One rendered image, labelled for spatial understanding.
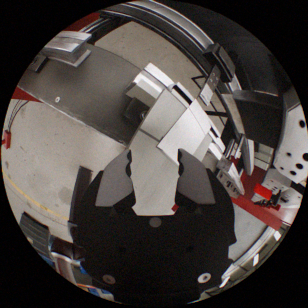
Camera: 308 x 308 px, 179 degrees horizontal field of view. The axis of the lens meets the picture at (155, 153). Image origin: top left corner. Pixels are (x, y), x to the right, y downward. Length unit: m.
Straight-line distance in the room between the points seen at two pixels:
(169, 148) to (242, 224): 7.48
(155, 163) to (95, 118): 0.18
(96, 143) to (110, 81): 0.95
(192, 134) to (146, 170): 0.12
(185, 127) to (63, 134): 1.17
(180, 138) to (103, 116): 0.19
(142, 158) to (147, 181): 0.05
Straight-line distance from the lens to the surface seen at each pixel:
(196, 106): 0.24
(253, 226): 7.67
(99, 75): 0.31
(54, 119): 1.29
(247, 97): 0.15
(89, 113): 0.29
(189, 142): 0.23
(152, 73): 0.23
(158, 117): 0.18
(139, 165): 0.19
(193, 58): 0.44
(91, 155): 1.23
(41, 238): 2.44
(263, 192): 0.30
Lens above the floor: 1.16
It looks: 57 degrees down
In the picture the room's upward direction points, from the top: 123 degrees clockwise
